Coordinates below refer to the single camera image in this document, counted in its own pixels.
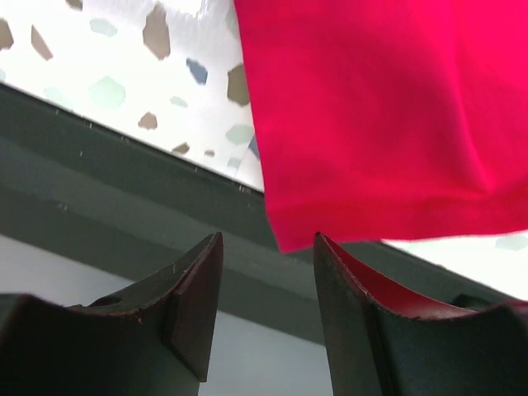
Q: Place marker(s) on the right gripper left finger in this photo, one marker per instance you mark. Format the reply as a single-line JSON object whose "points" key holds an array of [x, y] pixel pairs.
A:
{"points": [[184, 295]]}

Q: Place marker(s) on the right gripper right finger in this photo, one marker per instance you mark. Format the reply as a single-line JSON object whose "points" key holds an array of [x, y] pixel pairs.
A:
{"points": [[382, 338]]}

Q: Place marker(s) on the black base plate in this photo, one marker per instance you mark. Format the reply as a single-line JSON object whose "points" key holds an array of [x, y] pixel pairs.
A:
{"points": [[76, 188]]}

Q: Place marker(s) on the red t shirt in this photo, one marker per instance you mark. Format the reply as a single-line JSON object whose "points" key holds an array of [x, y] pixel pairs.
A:
{"points": [[388, 119]]}

